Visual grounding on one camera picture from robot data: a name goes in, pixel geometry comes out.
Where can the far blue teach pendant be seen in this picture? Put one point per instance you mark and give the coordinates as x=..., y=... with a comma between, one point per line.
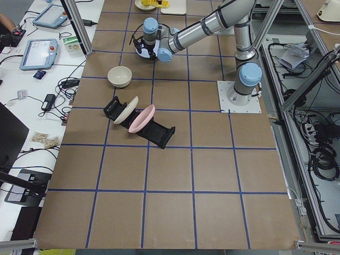
x=51, y=17

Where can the cream plate in rack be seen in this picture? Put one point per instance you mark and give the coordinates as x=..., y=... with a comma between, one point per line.
x=127, y=110

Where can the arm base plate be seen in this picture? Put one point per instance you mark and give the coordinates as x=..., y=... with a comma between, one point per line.
x=239, y=106

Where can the green white carton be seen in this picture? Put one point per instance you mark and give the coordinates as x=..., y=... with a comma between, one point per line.
x=71, y=44

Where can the near blue teach pendant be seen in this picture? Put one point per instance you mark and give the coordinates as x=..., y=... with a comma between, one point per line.
x=39, y=54

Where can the aluminium frame post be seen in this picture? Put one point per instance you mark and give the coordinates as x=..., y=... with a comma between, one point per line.
x=75, y=19

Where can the blue plate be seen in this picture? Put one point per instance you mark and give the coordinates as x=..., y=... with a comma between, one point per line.
x=144, y=52

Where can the black plate rack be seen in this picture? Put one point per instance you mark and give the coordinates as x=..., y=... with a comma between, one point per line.
x=153, y=131

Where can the white plate under lemon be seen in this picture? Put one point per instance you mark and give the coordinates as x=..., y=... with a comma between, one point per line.
x=142, y=7

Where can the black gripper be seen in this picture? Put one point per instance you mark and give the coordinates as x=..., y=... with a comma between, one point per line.
x=149, y=48

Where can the white rectangular tray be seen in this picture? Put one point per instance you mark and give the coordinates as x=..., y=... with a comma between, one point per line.
x=176, y=7

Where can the blue teach pendant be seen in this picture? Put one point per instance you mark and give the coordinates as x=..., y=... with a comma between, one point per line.
x=39, y=54
x=51, y=17

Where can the black power adapter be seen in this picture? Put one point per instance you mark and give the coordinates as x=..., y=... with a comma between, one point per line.
x=48, y=102

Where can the pink plate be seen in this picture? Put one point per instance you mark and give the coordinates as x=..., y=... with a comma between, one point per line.
x=142, y=119

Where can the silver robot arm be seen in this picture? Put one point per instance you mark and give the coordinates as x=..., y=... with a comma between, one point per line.
x=230, y=18

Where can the white bowl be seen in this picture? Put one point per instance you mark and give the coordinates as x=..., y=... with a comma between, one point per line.
x=120, y=76

